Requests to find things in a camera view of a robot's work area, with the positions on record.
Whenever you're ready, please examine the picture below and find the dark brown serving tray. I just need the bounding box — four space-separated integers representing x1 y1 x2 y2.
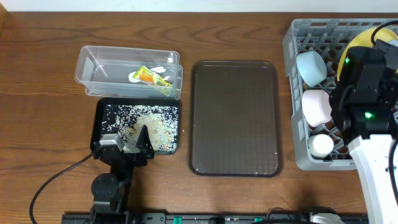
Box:
189 60 283 178

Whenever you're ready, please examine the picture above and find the small white cup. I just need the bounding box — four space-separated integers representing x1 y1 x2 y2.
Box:
308 134 334 159

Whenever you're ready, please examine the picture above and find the green orange snack wrapper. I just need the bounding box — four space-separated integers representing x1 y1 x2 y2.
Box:
128 66 172 96

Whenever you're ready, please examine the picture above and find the white rice pile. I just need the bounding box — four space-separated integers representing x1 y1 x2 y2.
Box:
100 105 179 154

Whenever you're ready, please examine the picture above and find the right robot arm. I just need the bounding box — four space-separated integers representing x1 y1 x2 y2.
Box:
329 40 397 223

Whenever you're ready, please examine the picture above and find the pink bowl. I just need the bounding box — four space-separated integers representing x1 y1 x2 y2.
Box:
302 90 332 127

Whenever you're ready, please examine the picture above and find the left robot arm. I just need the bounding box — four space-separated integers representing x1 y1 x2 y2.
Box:
90 126 154 223

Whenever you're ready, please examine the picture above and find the yellow plate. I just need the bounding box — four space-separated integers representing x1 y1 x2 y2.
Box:
337 27 397 81

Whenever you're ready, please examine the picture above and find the clear plastic bin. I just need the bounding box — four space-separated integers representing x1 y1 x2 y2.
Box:
75 45 183 100

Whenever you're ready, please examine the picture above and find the white plastic film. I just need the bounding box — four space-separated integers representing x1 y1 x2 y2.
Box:
128 66 171 86

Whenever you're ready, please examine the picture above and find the light blue bowl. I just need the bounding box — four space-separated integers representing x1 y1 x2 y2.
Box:
296 51 327 88

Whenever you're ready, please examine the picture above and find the black waste tray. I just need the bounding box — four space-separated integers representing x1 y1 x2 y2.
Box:
90 98 180 149

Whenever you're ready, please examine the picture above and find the grey dishwasher rack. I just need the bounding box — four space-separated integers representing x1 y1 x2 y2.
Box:
283 19 397 170

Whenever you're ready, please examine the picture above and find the left black cable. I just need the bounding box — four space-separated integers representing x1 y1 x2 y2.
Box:
29 153 96 224

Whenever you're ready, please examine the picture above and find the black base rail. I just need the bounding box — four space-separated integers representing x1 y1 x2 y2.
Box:
61 212 369 224

